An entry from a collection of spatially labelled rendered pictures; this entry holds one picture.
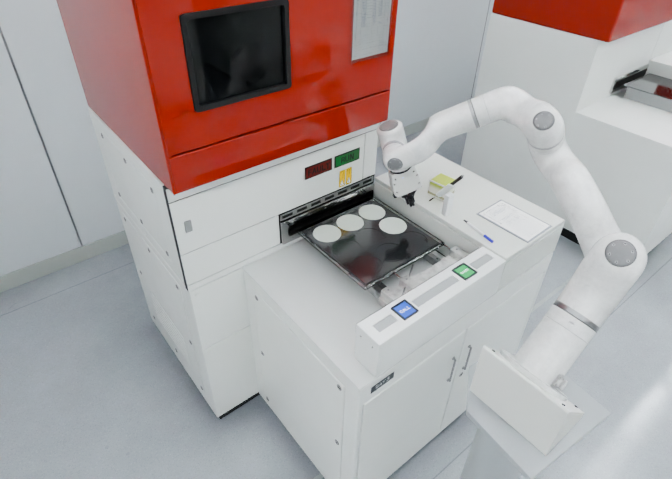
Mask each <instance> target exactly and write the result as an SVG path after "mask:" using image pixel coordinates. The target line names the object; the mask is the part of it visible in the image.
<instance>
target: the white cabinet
mask: <svg viewBox="0 0 672 479"><path fill-rule="evenodd" d="M552 255H553V252H552V253H550V254H549V255H548V256H546V257H545V258H543V259H542V260H541V261H539V262H538V263H536V264H535V265H533V266H532V267H531V268H529V269H528V270H526V271H525V272H524V273H522V274H521V275H519V276H518V277H517V278H515V279H514V280H512V281H511V282H509V283H508V284H507V285H505V286H504V287H502V288H501V289H500V290H498V291H497V293H496V294H495V295H493V296H492V297H490V298H489V299H488V300H486V301H485V302H483V303H482V304H481V305H479V306H478V307H476V308H475V309H474V310H472V311H471V312H469V313H468V314H467V315H465V316H464V317H462V318H461V319H460V320H458V321H457V322H455V323H454V324H452V325H451V326H450V327H448V328H447V329H445V330H444V331H443V332H441V333H440V334H438V335H437V336H436V337H434V338H433V339H431V340H430V341H429V342H427V343H426V344H424V345H423V346H422V347H420V348H419V349H417V350H416V351H414V352H413V353H412V354H410V355H409V356H407V357H406V358H405V359H403V360H402V361H400V362H399V363H398V364H396V365H395V366H393V367H392V368H391V369H389V370H388V371H386V372H385V373H384V374H382V375H381V376H379V377H378V378H377V379H375V380H374V381H372V382H371V383H369V384H368V385H367V386H365V387H364V388H362V389H361V390H360V391H359V390H358V389H357V388H356V386H355V385H354V384H353V383H352V382H351V381H350V380H349V379H348V378H347V377H346V376H345V375H344V374H343V373H342V372H341V371H340V370H339V369H338V368H337V367H336V366H335V365H334V363H333V362H332V361H331V360H330V359H329V358H328V357H327V356H326V355H325V354H324V353H323V352H322V351H321V350H320V349H319V348H318V347H317V346H316V345H315V344H314V343H313V342H312V340H311V339H310V338H309V337H308V336H307V335H306V334H305V333H304V332H303V331H302V330H301V329H300V328H299V327H298V326H297V325H296V324H295V323H294V322H293V321H292V320H291V319H290V317H289V316H288V315H287V314H286V313H285V312H284V311H283V310H282V309H281V308H280V307H279V306H278V305H277V304H276V303H275V302H274V301H273V300H272V299H271V298H270V297H269V296H268V294H267V293H266V292H265V291H264V290H263V289H262V288H261V287H260V286H259V285H258V284H257V283H256V282H255V281H254V280H253V279H252V278H251V277H250V276H249V275H248V274H247V273H246V271H245V270H244V269H243V271H244V279H245V287H246V295H247V303H248V311H249V319H250V327H251V334H252V342H253V350H254V358H255V366H256V374H257V382H258V390H259V394H260V395H261V396H262V397H263V399H264V400H265V401H266V403H267V404H268V405H269V407H270V408H271V409H272V410H273V412H274V413H275V414H276V416H277V417H278V418H279V419H280V421H281V422H282V423H283V425H284V426H285V427H286V429H287V430H288V431H289V432H290V434H291V435H292V436H293V438H294V439H295V440H296V442H297V443H298V444H299V445H300V447H301V448H302V449H303V451H304V452H305V453H306V455H307V456H308V457H309V458H310V460H311V461H312V462H313V464H314V465H315V466H316V468H317V469H318V470H319V471H320V473H321V474H322V475H323V477H324V478H325V479H387V478H388V477H389V476H390V475H391V474H392V473H394V472H395V471H396V470H397V469H398V468H399V467H401V466H402V465H403V464H404V463H405V462H406V461H408V460H409V459H410V458H411V457H412V456H413V455H414V454H416V453H417V452H418V451H419V450H420V449H421V448H423V447H424V446H425V445H426V444H427V443H428V442H430V441H431V440H432V439H433V438H434V437H435V436H436V435H438V434H439V433H440V432H441V431H442V430H443V429H445V428H446V427H447V426H448V425H449V424H450V423H451V422H453V421H454V420H455V419H456V418H457V417H458V416H460V415H461V414H462V413H463V412H464V411H465V410H466V405H467V386H468V370H469V367H470V366H471V365H472V364H474V363H475V362H477V361H479V357H480V354H481V351H482V348H483V346H484V345H485V346H488V347H490V348H493V349H495V350H498V351H501V350H502V349H503V350H505V351H507V352H508V353H510V354H515V353H516V351H517V348H518V345H519V343H520V340H521V337H522V335H523V332H524V330H525V327H526V324H527V322H528V319H529V316H530V314H531V311H532V308H533V306H534V303H535V300H536V298H537V295H538V292H539V290H540V287H541V285H542V282H543V279H544V277H545V274H546V271H547V269H548V266H549V263H550V261H551V258H552Z"/></svg>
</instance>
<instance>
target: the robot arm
mask: <svg viewBox="0 0 672 479"><path fill-rule="evenodd" d="M499 120H503V121H505V122H507V123H510V124H512V125H514V126H516V127H517V128H519V129H520V130H521V131H522V132H523V134H524V135H525V136H526V140H527V145H528V149H529V152H530V154H531V157H532V159H533V160H534V162H535V164H536V166H537V167H538V169H539V171H540V172H541V173H542V175H543V176H544V177H545V179H546V180H547V182H548V183H549V185H550V186H551V188H552V190H553V191H554V193H555V195H556V197H557V199H558V200H559V202H560V204H561V206H562V208H563V209H564V211H565V213H566V215H567V217H568V219H569V221H570V223H571V225H572V228H573V230H574V232H575V235H576V237H577V240H578V242H579V244H580V247H581V249H582V252H583V254H584V259H583V260H582V262H581V263H580V265H579V266H578V268H577V269H576V271H575V273H574V274H573V276H572V277H571V279H570V281H569V282H568V284H567V285H566V287H565V288H564V290H563V291H562V292H561V294H560V295H559V296H558V298H557V299H556V301H555V302H554V303H553V305H552V306H551V307H550V309H549V310H548V311H547V313H546V314H545V316H544V317H543V318H542V320H541V321H540V322H539V324H538V325H537V326H536V328H535V329H534V331H533V332H532V333H531V335H530V336H529V337H528V339H527V340H526V341H525V343H524V344H523V345H522V347H521V348H520V350H519V351H518V352H517V354H516V355H515V356H513V355H512V354H510V353H508V352H507V351H505V350H503V349H502V350H501V351H500V354H501V355H502V356H503V357H504V358H505V359H506V360H507V361H508V362H510V363H511V364H512V365H513V366H514V367H516V368H517V369H518V370H519V371H521V372H522V373H523V374H525V375H526V376H527V377H528V378H530V379H531V380H532V381H534V382H535V383H537V384H538V385H539V386H541V387H542V388H544V389H545V390H546V391H548V392H549V393H551V394H552V395H554V396H555V397H557V398H559V399H560V400H562V401H566V400H567V399H568V398H567V396H566V395H565V394H564V393H562V392H561V391H560V390H563V389H565V387H566V386H567V383H568V381H567V380H565V381H564V378H563V377H564V376H565V375H566V373H567V372H568V371H569V369H570V368H571V367H572V365H573V364H574V363H575V361H576V360H577V359H578V357H579V356H580V355H581V353H582V352H583V351H584V349H585V348H586V347H587V345H588V344H589V343H590V341H591V340H592V338H593V337H594V336H595V334H596V333H597V332H598V331H599V329H600V328H601V326H602V325H603V324H604V322H605V321H606V320H607V318H608V317H609V316H610V314H611V313H612V312H613V311H614V309H615V308H616V307H617V305H618V304H619V303H620V302H621V300H622V299H623V298H624V296H625V295H626V294H627V293H628V291H629V290H630V289H631V287H632V286H633V285H634V283H635V282H636V281H637V280H638V278H639V277H640V276H641V274H642V273H643V271H644V269H645V267H646V264H647V258H648V257H647V251H646V248H645V247H644V245H643V244H642V242H641V241H640V240H639V239H637V238H636V237H635V236H633V235H630V234H627V233H621V231H620V229H619V227H618V225H617V223H616V222H615V220H614V218H613V216H612V214H611V211H610V209H609V207H608V205H607V203H606V201H605V200H604V198H603V196H602V194H601V192H600V190H599V188H598V186H597V185H596V183H595V181H594V180H593V178H592V176H591V175H590V173H589V171H588V170H587V169H586V167H585V166H584V165H583V164H582V163H581V161H580V160H579V159H578V158H577V157H576V156H575V155H574V154H573V153H572V151H571V150H570V148H569V146H568V144H567V142H566V139H565V125H564V121H563V118H562V116H561V115H560V113H559V112H558V111H557V110H556V109H555V108H554V107H553V106H552V105H551V104H549V103H548V102H545V101H541V100H538V99H536V98H534V97H533V96H531V95H530V94H529V93H527V92H526V91H524V90H523V89H521V88H519V87H516V86H504V87H501V88H498V89H495V90H492V91H490V92H487V93H485V94H482V95H480V96H477V97H475V98H472V99H469V100H467V101H465V102H462V103H460V104H457V105H455V106H452V107H450V108H447V109H445V110H442V111H440V112H438V113H436V114H434V115H432V116H431V117H430V119H429V121H428V123H427V125H426V127H425V129H424V130H423V132H422V133H421V134H420V135H419V136H418V137H416V138H415V139H414V140H412V141H411V142H409V143H407V140H406V136H405V132H404V128H403V124H402V122H401V121H399V120H388V121H385V122H383V123H381V124H380V125H379V126H378V127H377V135H378V138H379V141H380V144H381V148H382V154H383V164H384V166H385V168H387V170H388V176H389V182H390V187H391V190H392V191H393V197H394V198H398V197H402V198H405V201H406V203H407V205H408V204H409V206H410V207H412V206H415V204H414V202H415V199H414V196H415V192H416V191H417V189H419V188H421V187H422V183H421V179H420V176H419V174H418V171H417V168H416V166H415V165H417V164H419V163H421V162H423V161H425V160H427V159H428V158H429V157H431V156H432V155H433V154H434V153H435V152H436V151H437V149H438V148H439V147H440V146H441V144H442V143H443V142H444V141H445V140H447V139H449V138H451V137H454V136H457V135H460V134H463V133H465V132H468V131H471V130H474V129H477V128H479V127H482V126H485V125H487V124H490V123H493V122H496V121H499ZM407 194H408V195H407ZM558 388H559V389H560V390H559V389H558Z"/></svg>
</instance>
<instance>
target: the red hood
mask: <svg viewBox="0 0 672 479"><path fill-rule="evenodd" d="M56 1H57V4H58V8H59V11H60V14H61V18H62V21H63V24H64V28H65V31H66V34H67V38H68V41H69V44H70V47H71V51H72V54H73V57H74V61H75V64H76V67H77V71H78V74H79V77H80V81H81V84H82V87H83V90H84V94H85V97H86V100H87V104H88V106H89V107H90V108H91V109H92V110H93V111H94V112H95V113H96V114H97V115H98V116H99V117H100V119H101V120H102V121H103V122H104V123H105V124H106V125H107V126H108V127H109V128H110V129H111V130H112V131H113V132H114V133H115V134H116V135H117V136H118V137H119V138H120V139H121V140H122V141H123V142H124V143H125V145H126V146H127V147H128V148H129V149H130V150H131V151H132V152H133V153H134V154H135V155H136V156H137V157H138V158H139V159H140V160H141V161H142V162H143V163H144V164H145V165H146V166H147V167H148V168H149V169H150V171H151V172H152V173H153V174H154V175H155V176H156V177H157V178H158V179H159V180H160V181H161V182H162V183H163V184H164V185H165V186H166V187H167V188H168V189H169V190H170V191H171V192H172V193H173V194H174V195H175V194H178V193H181V192H184V191H187V190H190V189H193V188H195V187H198V186H201V185H204V184H207V183H210V182H212V181H215V180H218V179H221V178H224V177H227V176H229V175H232V174H235V173H238V172H241V171H244V170H247V169H249V168H252V167H255V166H258V165H261V164H264V163H266V162H269V161H272V160H275V159H278V158H281V157H284V156H286V155H289V154H292V153H295V152H298V151H301V150H303V149H306V148H309V147H312V146H315V145H318V144H321V143H323V142H326V141H329V140H332V139H335V138H338V137H340V136H343V135H346V134H349V133H352V132H355V131H358V130H360V129H363V128H366V127H369V126H372V125H375V124H377V123H380V122H383V121H386V120H387V119H388V109H389V98H390V86H391V75H392V64H393V53H394V42H395V31H396V20H397V9H398V0H56Z"/></svg>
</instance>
